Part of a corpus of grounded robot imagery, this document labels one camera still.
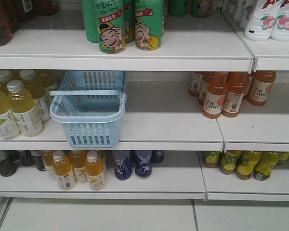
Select light blue plastic basket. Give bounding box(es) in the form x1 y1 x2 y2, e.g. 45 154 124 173
50 70 127 149

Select blue sports drink bottle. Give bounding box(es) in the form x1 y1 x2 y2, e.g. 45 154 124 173
151 150 164 164
135 150 153 179
112 150 131 180

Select orange juice bottle white label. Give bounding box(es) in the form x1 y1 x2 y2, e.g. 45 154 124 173
42 150 56 180
85 151 106 191
53 150 76 190
69 150 87 183

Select orange C100 drink bottle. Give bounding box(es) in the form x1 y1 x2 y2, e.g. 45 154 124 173
248 70 276 106
202 72 228 119
222 72 249 117

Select yellow lemon tea bottle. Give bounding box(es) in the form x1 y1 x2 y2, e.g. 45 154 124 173
236 151 263 180
253 151 280 181
204 151 221 168
277 152 289 165
220 150 243 175

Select green cartoon tea bottle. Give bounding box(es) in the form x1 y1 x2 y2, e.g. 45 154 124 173
93 0 125 54
134 0 163 51

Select pale yellow juice bottle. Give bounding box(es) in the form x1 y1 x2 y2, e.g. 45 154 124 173
7 80 43 137
20 69 50 122
0 90 20 139

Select white peach drink bottle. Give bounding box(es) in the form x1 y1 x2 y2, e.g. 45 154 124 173
270 0 289 42
244 0 282 41

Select dark brown tea bottle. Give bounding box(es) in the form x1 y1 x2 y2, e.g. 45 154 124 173
0 0 14 47

